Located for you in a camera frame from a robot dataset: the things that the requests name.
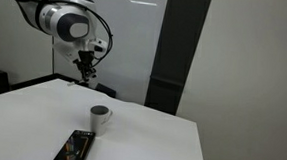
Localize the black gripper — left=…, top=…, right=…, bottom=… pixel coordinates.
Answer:
left=71, top=50, right=99, bottom=83

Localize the black pen with white cap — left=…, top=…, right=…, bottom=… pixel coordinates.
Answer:
left=66, top=79, right=90, bottom=88

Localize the grey white mug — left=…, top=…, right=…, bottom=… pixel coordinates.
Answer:
left=88, top=104, right=114, bottom=138

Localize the small black box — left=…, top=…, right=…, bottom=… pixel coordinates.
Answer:
left=94, top=82, right=118, bottom=99

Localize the black hex key set box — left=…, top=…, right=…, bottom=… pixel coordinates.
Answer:
left=49, top=128, right=96, bottom=160

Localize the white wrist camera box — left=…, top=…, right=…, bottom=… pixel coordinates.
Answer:
left=87, top=39, right=109, bottom=55

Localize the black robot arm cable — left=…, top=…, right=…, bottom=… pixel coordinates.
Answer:
left=1, top=0, right=116, bottom=70

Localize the black vertical wall pillar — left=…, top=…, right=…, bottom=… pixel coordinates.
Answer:
left=143, top=0, right=213, bottom=118

